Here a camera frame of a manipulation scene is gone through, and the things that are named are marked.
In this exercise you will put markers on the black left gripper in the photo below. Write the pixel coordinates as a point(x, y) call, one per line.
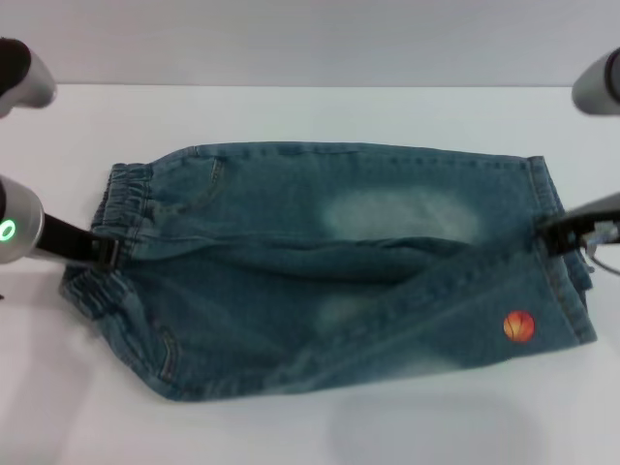
point(68, 242)

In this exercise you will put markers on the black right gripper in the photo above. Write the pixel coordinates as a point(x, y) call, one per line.
point(596, 210)

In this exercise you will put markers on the blue denim shorts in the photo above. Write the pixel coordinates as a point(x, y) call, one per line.
point(290, 271)

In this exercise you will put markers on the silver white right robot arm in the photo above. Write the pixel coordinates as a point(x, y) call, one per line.
point(600, 82)

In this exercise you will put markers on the silver right wrist connector plug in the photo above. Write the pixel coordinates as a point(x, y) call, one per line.
point(600, 235)

